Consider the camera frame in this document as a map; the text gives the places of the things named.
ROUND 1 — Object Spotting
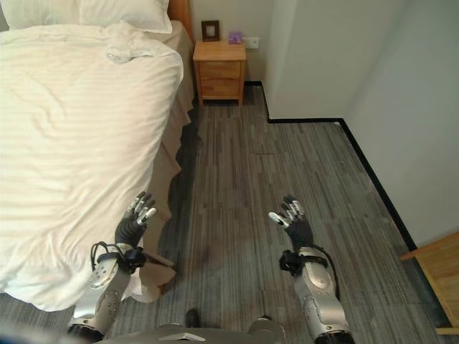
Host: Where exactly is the wooden headboard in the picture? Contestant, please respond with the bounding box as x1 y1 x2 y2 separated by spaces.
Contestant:
168 0 197 46

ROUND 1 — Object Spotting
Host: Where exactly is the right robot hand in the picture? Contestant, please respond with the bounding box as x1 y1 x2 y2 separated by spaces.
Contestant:
268 194 316 252

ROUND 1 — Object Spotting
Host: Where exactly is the beige bed skirt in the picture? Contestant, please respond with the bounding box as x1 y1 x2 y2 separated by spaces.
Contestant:
123 19 197 304

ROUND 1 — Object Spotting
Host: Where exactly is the white pillow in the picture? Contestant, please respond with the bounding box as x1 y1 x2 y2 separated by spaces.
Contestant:
77 0 174 35
0 0 87 30

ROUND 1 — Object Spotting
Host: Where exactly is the light wooden furniture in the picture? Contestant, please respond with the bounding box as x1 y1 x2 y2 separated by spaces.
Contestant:
399 231 459 336

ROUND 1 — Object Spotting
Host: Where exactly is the dark picture frame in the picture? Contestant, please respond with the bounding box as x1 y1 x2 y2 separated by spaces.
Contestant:
201 20 220 42

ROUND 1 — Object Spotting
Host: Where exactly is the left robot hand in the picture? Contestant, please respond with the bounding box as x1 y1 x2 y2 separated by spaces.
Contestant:
114 191 158 249

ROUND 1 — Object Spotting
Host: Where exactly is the wooden nightstand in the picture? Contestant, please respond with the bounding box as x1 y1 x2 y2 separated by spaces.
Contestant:
193 39 247 106

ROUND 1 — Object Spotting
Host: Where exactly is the white striped duvet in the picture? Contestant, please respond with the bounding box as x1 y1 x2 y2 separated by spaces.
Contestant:
0 23 184 312

